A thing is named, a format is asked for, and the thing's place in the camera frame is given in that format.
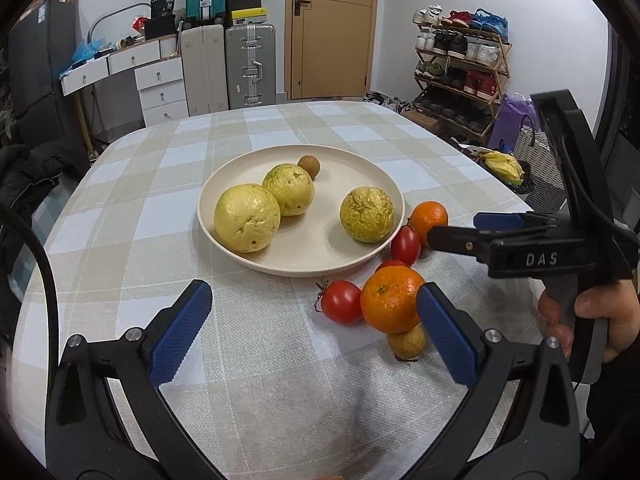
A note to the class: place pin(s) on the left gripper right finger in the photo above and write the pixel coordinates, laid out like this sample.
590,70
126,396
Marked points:
540,437

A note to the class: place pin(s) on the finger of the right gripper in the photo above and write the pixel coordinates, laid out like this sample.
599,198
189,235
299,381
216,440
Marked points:
460,241
520,221

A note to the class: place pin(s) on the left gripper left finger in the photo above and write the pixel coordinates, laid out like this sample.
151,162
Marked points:
106,417

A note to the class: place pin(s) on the orange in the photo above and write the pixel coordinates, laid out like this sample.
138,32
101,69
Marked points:
388,299
425,216

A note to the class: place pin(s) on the red tomato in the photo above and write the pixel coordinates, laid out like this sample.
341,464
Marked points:
339,301
391,262
406,246

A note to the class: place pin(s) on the green-yellow guava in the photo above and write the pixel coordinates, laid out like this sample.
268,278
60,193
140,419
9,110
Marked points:
367,214

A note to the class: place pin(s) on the large pale yellow guava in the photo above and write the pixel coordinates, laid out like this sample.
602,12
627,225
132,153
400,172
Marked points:
246,217

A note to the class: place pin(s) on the right hand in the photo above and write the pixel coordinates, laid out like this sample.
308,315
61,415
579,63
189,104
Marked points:
617,302

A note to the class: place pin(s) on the left hand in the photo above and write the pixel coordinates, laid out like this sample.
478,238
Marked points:
327,478

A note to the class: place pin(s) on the woven basket bag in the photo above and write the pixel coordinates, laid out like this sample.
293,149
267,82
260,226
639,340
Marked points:
544,190

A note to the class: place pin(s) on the banana bunch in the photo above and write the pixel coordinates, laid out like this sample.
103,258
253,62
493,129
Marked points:
505,166

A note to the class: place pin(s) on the purple bag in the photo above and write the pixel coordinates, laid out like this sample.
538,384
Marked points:
515,112

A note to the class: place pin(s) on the wooden shoe rack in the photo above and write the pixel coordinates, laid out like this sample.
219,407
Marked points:
462,74

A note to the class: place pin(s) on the cream round plate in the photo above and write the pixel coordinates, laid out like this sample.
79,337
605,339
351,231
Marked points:
315,243

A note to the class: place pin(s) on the checked tablecloth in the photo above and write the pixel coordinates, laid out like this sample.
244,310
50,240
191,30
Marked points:
270,388

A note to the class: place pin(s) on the small brown longan in plate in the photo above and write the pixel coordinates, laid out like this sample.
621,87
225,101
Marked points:
310,164

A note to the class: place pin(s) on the black jacket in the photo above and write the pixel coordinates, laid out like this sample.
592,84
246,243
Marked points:
28,175

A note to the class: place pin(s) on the wooden door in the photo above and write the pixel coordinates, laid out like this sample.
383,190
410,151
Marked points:
329,48

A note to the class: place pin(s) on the silver suitcase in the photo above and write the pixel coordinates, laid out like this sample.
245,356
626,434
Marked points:
251,65

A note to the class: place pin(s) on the beige suitcase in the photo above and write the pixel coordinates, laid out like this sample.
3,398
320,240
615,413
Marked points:
204,69

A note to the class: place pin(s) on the white drawer desk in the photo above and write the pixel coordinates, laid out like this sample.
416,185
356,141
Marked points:
137,86

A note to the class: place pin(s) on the black refrigerator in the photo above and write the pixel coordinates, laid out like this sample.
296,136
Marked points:
41,47

